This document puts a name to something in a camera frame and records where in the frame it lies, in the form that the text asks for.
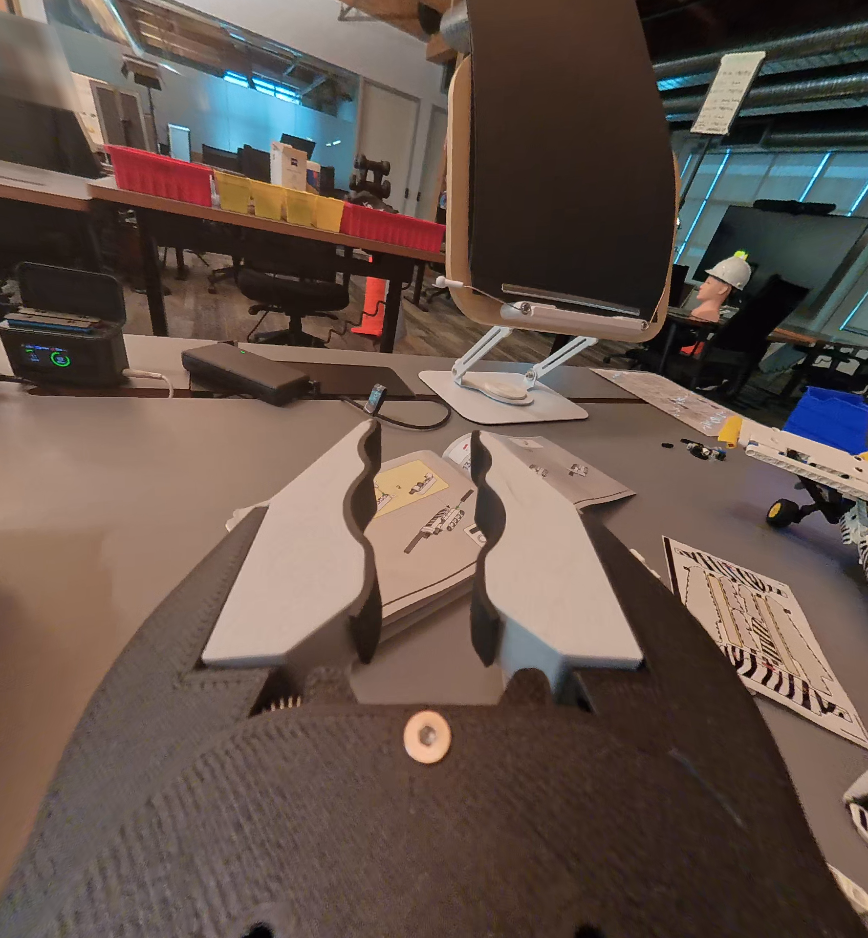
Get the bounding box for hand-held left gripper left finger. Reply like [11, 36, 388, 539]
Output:
[201, 419, 384, 670]

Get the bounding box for zebra sticker sheet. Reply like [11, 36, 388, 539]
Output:
[661, 535, 868, 756]

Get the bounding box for black dumbbell rack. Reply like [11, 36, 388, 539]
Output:
[349, 154, 398, 206]

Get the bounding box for lego instruction booklet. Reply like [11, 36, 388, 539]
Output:
[225, 432, 636, 639]

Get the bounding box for red plastic bin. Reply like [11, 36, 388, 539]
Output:
[340, 201, 446, 254]
[104, 144, 215, 208]

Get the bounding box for black box device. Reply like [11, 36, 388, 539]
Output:
[0, 262, 130, 389]

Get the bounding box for lego airplane model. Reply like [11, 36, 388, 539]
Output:
[718, 406, 868, 671]

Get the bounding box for blue plastic bin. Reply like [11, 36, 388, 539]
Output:
[782, 386, 868, 455]

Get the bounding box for black standing desk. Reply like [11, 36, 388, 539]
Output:
[767, 326, 868, 400]

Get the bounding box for white hanging paper sign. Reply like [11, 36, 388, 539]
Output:
[691, 51, 766, 136]

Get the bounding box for black power adapter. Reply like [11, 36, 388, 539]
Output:
[181, 342, 312, 407]

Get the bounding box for black studio light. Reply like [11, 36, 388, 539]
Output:
[122, 59, 164, 148]

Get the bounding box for brown office desk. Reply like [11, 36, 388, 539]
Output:
[0, 154, 446, 354]

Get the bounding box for mannequin head with hard hat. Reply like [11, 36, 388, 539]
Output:
[687, 253, 754, 323]

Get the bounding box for large black monitor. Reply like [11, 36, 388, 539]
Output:
[445, 0, 680, 345]

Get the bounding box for printed paper sheet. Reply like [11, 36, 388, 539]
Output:
[591, 366, 743, 433]

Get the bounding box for black office chair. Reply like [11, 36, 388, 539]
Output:
[698, 275, 809, 400]
[238, 253, 350, 345]

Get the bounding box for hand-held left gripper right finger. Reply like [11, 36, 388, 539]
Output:
[469, 429, 648, 686]

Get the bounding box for orange traffic cone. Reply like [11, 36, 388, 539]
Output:
[352, 275, 391, 338]

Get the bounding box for white cable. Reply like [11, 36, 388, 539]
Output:
[122, 368, 174, 400]

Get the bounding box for black cable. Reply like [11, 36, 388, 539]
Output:
[309, 377, 453, 432]

